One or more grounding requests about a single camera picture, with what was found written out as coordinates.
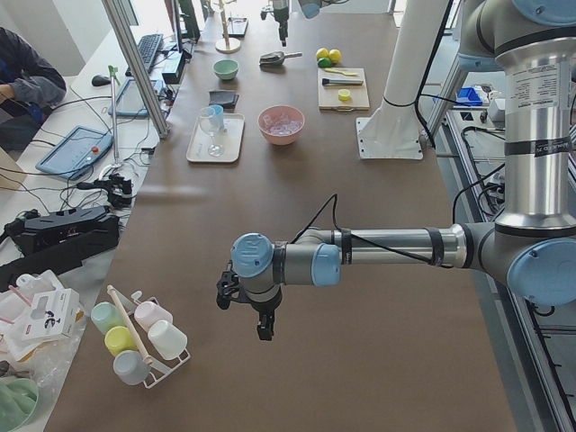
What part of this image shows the clear ice cubes pile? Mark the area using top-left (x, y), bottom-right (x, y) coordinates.
top-left (263, 112), bottom-right (303, 137)

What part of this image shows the green cup on rack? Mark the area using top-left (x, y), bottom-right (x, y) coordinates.
top-left (90, 301), bottom-right (124, 336)

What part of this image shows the light blue cup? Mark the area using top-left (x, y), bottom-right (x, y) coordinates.
top-left (210, 104), bottom-right (224, 131)

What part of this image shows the grey-blue cup on rack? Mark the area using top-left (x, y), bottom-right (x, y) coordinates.
top-left (112, 350), bottom-right (150, 385)

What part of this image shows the clear wine glass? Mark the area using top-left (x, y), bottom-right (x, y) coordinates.
top-left (199, 106), bottom-right (223, 158)

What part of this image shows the white cup on rack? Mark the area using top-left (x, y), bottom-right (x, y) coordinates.
top-left (148, 319), bottom-right (188, 360)

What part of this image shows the white product box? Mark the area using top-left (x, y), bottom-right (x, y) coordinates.
top-left (22, 289), bottom-right (80, 342)

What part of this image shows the black equipment case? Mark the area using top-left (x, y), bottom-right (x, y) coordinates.
top-left (1, 206), bottom-right (120, 293)

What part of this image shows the yellow lemon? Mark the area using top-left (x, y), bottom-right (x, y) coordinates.
top-left (328, 49), bottom-right (342, 64)
top-left (316, 48), bottom-right (329, 60)

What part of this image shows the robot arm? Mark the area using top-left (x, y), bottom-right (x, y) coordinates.
top-left (216, 1), bottom-right (575, 340)
top-left (260, 0), bottom-right (344, 47)

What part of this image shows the seated person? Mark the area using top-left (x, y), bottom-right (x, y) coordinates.
top-left (1, 28), bottom-right (67, 152)

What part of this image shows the wooden cutting board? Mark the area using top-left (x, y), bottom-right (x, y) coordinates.
top-left (318, 67), bottom-right (370, 112)

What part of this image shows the white cup rack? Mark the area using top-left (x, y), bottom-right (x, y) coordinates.
top-left (115, 288), bottom-right (191, 389)

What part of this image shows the yellow lemon upper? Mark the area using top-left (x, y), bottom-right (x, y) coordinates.
top-left (316, 48), bottom-right (329, 60)

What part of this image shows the yellow cup on rack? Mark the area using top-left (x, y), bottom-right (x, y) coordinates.
top-left (104, 326), bottom-right (137, 356)

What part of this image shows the blue teach pendant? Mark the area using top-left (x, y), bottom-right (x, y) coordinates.
top-left (35, 126), bottom-right (113, 180)
top-left (115, 77), bottom-right (149, 118)

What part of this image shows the grey folded cloth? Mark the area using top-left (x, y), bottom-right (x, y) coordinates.
top-left (209, 90), bottom-right (239, 109)

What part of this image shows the green bowl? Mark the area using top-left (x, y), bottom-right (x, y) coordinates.
top-left (212, 58), bottom-right (239, 81)

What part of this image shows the mint green bowl corner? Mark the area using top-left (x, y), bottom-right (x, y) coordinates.
top-left (1, 378), bottom-right (40, 431)

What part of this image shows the yellow plastic knife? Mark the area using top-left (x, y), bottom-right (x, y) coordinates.
top-left (323, 67), bottom-right (359, 77)

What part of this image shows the black keyboard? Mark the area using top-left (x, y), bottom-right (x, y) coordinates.
top-left (137, 33), bottom-right (163, 73)

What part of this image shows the wooden mug tree stand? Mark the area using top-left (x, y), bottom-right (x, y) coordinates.
top-left (209, 0), bottom-right (241, 54)

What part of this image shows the computer monitor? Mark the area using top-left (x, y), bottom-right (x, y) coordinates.
top-left (172, 0), bottom-right (201, 59)

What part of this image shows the cream rabbit serving tray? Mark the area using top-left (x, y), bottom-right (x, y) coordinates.
top-left (185, 113), bottom-right (245, 164)

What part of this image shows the pink cup on rack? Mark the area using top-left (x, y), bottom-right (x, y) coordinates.
top-left (134, 301), bottom-right (173, 331)

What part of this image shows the silver metal ice scoop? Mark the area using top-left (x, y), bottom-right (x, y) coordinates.
top-left (259, 50), bottom-right (302, 68)

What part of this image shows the steel muddler cylinder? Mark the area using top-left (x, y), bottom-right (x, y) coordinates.
top-left (321, 77), bottom-right (364, 86)

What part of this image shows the wooden rack handle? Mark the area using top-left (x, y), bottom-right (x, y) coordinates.
top-left (107, 284), bottom-right (153, 365)

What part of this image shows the black computer mouse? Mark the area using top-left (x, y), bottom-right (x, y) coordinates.
top-left (91, 75), bottom-right (111, 87)

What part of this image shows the aluminium frame post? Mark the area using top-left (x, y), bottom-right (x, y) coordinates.
top-left (102, 0), bottom-right (169, 139)

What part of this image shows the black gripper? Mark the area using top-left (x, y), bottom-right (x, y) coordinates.
top-left (216, 263), bottom-right (282, 341)
top-left (260, 0), bottom-right (289, 47)

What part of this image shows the yellow lemon half slice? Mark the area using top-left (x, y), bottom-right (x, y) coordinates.
top-left (338, 89), bottom-right (351, 101)

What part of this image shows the yellow lemon lower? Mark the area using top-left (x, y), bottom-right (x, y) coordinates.
top-left (328, 49), bottom-right (342, 64)

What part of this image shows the blue teach pendant near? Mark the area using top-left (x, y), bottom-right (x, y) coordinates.
top-left (35, 126), bottom-right (113, 180)

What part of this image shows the blue teach pendant far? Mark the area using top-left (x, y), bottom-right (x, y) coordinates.
top-left (115, 77), bottom-right (149, 118)

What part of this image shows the pink bowl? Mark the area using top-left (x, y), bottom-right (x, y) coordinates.
top-left (257, 105), bottom-right (305, 146)

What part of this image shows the blue parts bin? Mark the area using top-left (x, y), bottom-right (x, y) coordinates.
top-left (456, 86), bottom-right (482, 106)

